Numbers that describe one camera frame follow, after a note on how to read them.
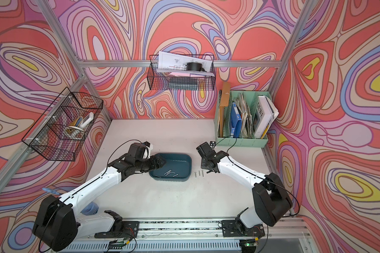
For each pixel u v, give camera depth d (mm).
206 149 678
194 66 819
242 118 933
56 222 396
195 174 917
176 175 907
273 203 425
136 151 636
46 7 688
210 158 637
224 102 822
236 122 917
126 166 588
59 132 744
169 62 862
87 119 744
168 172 910
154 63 870
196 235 733
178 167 964
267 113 885
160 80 1012
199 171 931
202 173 913
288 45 813
